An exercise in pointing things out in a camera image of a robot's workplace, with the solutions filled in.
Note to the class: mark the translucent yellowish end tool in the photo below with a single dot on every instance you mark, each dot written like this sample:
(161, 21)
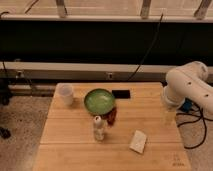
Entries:
(169, 115)

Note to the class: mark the blue object behind arm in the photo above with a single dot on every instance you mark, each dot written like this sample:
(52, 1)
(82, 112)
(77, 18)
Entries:
(187, 105)

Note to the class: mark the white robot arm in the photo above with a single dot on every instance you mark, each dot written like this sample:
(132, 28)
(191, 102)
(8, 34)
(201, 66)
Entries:
(186, 81)

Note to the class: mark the clear plastic bottle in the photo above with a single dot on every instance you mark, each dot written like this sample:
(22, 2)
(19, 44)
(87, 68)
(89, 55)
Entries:
(98, 128)

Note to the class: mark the black rectangular phone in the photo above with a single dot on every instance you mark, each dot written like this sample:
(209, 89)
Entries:
(121, 94)

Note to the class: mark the dark red brown object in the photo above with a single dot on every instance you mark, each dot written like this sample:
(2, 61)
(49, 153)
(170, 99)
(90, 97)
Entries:
(110, 117)

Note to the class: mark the green bowl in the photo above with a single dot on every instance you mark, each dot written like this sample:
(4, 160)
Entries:
(99, 101)

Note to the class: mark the translucent plastic cup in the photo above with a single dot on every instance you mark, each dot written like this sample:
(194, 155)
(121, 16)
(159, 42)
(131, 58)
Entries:
(66, 93)

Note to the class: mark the black object left edge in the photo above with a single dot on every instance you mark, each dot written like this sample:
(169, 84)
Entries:
(5, 96)

